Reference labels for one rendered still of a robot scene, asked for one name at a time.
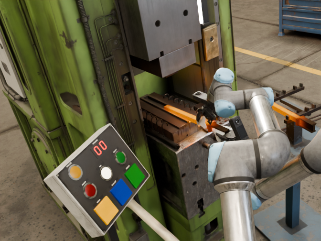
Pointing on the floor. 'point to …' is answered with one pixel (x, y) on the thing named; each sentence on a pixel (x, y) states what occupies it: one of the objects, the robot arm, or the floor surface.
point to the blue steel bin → (300, 16)
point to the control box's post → (112, 235)
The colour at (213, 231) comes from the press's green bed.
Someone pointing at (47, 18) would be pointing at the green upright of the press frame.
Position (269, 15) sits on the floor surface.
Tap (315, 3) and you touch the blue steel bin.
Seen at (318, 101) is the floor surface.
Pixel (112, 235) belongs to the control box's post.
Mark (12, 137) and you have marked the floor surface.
